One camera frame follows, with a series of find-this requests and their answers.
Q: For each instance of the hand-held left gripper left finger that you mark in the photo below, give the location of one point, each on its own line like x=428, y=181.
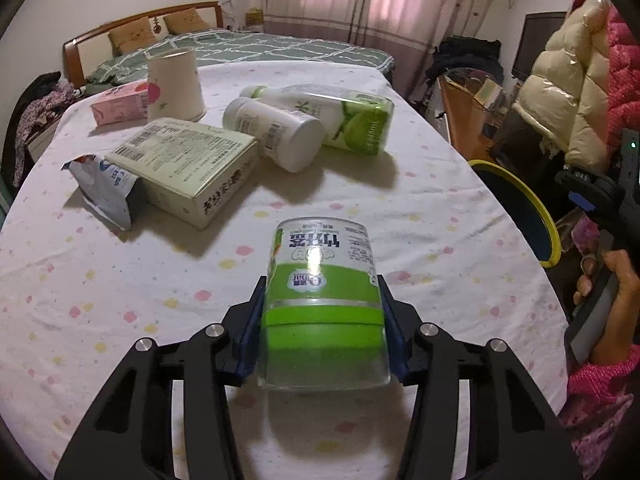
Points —
x=248, y=342

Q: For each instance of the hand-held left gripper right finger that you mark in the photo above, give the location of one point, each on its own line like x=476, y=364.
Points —
x=395, y=350

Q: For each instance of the green-lidded clear jar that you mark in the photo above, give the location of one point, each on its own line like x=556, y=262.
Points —
x=320, y=310

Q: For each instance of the yellow-rimmed trash bin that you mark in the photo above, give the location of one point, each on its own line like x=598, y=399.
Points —
x=520, y=220

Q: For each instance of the pale green cardboard box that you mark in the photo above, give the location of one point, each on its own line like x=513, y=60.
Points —
x=190, y=170

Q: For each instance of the white paper cup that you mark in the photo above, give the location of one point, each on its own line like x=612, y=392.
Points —
x=175, y=85

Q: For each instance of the person's right forearm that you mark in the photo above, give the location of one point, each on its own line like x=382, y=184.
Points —
x=600, y=377

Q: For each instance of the person's right hand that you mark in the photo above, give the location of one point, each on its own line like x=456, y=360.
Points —
x=625, y=305

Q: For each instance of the white dotted tablecloth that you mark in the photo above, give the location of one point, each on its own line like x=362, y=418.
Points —
x=150, y=270

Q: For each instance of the cream down jacket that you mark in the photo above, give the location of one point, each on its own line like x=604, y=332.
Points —
x=565, y=90

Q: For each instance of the pink dotted quilted jacket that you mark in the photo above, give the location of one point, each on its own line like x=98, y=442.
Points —
x=625, y=70

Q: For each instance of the wooden desk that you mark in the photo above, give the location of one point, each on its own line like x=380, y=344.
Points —
x=465, y=115

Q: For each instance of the black television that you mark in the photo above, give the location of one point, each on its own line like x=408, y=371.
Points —
x=540, y=45

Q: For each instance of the small white bottle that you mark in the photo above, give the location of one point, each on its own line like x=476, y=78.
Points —
x=275, y=132

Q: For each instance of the opened foil packet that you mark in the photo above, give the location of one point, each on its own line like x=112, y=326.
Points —
x=105, y=185

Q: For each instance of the dark clothes pile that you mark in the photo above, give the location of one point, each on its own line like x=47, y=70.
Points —
x=460, y=55

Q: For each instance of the green label bottle pack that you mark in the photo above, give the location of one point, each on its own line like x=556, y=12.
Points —
x=350, y=120

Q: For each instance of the pink carton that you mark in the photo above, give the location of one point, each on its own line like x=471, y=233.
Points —
x=120, y=105

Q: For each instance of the white nightstand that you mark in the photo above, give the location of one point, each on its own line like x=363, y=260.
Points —
x=42, y=145

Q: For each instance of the pink and white curtain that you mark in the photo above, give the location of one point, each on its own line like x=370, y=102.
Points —
x=400, y=0

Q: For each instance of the green plaid duvet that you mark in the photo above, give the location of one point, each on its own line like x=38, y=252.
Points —
x=280, y=45

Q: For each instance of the floral cloth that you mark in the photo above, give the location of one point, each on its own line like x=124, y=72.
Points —
x=45, y=105

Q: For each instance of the dark jacket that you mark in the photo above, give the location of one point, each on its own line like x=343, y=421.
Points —
x=20, y=125

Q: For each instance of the small cardboard box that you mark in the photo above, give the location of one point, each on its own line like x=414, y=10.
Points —
x=254, y=17

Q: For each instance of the bed with green quilt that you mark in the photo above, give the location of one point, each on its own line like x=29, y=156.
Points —
x=95, y=52

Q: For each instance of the brown pillow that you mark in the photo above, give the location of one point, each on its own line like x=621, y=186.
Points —
x=130, y=35
x=185, y=20

